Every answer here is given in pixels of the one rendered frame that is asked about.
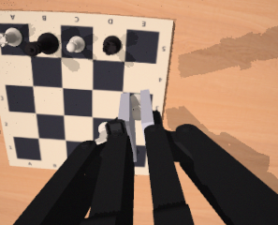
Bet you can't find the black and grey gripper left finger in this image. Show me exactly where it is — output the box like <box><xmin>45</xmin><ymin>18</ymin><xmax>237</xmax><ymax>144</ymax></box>
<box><xmin>13</xmin><ymin>92</ymin><xmax>137</xmax><ymax>225</ymax></box>

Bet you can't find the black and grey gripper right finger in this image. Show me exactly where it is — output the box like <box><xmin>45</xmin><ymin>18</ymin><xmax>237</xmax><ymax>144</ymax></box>
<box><xmin>140</xmin><ymin>89</ymin><xmax>278</xmax><ymax>225</ymax></box>

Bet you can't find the black and cream chessboard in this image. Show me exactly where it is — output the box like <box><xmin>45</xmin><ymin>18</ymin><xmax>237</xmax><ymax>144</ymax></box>
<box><xmin>0</xmin><ymin>11</ymin><xmax>173</xmax><ymax>170</ymax></box>

